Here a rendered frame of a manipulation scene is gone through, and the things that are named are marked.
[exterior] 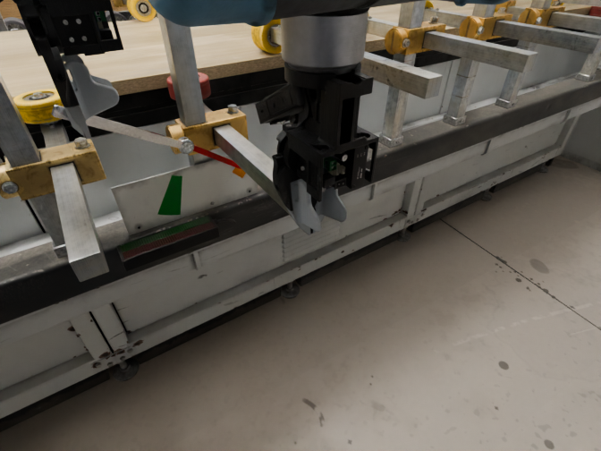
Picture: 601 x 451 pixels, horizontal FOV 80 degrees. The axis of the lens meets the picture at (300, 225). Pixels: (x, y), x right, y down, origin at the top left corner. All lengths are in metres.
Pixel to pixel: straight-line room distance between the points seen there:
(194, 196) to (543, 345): 1.30
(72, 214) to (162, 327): 0.79
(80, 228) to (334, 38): 0.34
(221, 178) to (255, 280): 0.66
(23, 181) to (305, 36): 0.46
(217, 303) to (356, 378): 0.52
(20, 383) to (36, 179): 0.78
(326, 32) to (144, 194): 0.45
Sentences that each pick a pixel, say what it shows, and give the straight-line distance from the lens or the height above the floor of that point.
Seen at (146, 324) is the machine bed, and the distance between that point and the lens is 1.26.
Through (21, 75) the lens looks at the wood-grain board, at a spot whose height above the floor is 0.90.
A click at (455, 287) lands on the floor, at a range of 1.63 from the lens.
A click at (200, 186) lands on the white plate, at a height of 0.76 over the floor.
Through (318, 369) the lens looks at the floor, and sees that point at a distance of 1.29.
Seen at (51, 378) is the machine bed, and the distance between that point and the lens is 1.29.
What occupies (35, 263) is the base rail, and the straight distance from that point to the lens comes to 0.74.
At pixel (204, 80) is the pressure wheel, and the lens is 0.77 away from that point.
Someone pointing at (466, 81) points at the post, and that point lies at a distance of 1.12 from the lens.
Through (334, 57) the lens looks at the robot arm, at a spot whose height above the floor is 1.04.
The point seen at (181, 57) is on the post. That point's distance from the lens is 0.63.
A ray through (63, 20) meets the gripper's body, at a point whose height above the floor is 1.05.
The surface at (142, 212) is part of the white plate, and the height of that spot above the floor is 0.74.
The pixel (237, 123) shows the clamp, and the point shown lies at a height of 0.86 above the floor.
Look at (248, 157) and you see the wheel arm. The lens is 0.55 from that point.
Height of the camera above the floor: 1.12
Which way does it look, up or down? 38 degrees down
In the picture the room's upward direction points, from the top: straight up
